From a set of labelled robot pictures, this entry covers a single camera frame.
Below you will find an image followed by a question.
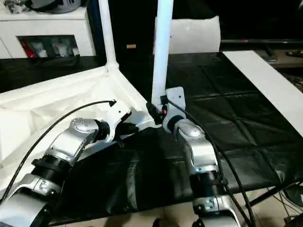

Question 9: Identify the white cabinet with glass doors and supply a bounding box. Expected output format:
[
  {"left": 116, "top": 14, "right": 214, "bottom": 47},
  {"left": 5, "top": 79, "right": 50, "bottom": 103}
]
[{"left": 0, "top": 0, "right": 96, "bottom": 60}]

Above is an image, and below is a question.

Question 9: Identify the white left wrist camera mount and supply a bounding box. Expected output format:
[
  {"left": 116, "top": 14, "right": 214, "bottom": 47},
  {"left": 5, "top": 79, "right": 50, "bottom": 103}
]
[{"left": 104, "top": 104, "right": 133, "bottom": 143}]

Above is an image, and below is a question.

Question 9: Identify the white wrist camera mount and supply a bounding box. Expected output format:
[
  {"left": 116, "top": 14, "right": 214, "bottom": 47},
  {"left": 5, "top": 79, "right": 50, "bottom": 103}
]
[
  {"left": 163, "top": 87, "right": 186, "bottom": 129},
  {"left": 104, "top": 104, "right": 133, "bottom": 143}
]

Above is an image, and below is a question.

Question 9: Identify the black work mat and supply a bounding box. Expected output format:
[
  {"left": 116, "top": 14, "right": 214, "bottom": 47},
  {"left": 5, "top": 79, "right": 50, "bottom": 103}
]
[{"left": 0, "top": 51, "right": 303, "bottom": 225}]

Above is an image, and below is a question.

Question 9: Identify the grey clutter on cabinet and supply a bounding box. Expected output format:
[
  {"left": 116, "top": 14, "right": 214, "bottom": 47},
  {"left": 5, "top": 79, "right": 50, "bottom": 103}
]
[{"left": 3, "top": 0, "right": 87, "bottom": 14}]

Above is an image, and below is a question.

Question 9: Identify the white flat board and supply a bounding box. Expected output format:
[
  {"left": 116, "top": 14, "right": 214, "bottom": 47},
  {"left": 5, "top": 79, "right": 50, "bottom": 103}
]
[{"left": 222, "top": 50, "right": 303, "bottom": 129}]

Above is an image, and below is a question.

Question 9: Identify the black metal stand leg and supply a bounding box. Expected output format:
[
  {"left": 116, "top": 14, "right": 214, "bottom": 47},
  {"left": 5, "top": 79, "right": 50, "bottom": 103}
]
[{"left": 246, "top": 182, "right": 303, "bottom": 209}]

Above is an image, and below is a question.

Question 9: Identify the white plastic table leg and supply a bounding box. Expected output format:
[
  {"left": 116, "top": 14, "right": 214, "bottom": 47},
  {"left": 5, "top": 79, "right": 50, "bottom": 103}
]
[
  {"left": 151, "top": 0, "right": 175, "bottom": 107},
  {"left": 98, "top": 0, "right": 120, "bottom": 72}
]

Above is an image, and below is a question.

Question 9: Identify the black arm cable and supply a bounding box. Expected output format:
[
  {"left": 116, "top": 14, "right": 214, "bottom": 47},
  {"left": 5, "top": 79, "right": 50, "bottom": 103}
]
[
  {"left": 165, "top": 98, "right": 257, "bottom": 227},
  {"left": 0, "top": 99, "right": 118, "bottom": 205}
]

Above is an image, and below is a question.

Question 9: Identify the red bottle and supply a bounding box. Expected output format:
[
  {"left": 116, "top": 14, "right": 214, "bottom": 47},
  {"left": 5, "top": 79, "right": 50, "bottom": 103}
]
[{"left": 23, "top": 41, "right": 36, "bottom": 58}]

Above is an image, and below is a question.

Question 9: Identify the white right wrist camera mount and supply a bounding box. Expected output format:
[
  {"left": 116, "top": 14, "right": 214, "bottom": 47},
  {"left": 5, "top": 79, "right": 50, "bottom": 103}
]
[{"left": 163, "top": 87, "right": 186, "bottom": 129}]

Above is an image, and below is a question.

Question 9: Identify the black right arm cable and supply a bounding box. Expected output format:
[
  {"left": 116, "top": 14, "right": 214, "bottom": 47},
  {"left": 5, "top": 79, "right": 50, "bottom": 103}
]
[{"left": 165, "top": 98, "right": 257, "bottom": 227}]

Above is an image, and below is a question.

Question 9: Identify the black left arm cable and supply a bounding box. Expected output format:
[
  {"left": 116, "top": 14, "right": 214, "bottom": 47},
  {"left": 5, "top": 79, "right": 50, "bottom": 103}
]
[{"left": 0, "top": 99, "right": 118, "bottom": 205}]

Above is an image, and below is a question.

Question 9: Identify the black flat device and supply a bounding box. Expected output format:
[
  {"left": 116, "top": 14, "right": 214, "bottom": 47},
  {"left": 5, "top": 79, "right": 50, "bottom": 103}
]
[{"left": 285, "top": 50, "right": 303, "bottom": 58}]

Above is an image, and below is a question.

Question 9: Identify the white plastic table top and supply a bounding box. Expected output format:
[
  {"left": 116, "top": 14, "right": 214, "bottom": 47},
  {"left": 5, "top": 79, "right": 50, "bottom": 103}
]
[{"left": 0, "top": 65, "right": 158, "bottom": 191}]

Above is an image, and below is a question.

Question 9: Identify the white cushion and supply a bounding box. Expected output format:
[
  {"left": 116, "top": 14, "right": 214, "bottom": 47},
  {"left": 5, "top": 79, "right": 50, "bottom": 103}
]
[{"left": 152, "top": 16, "right": 222, "bottom": 55}]

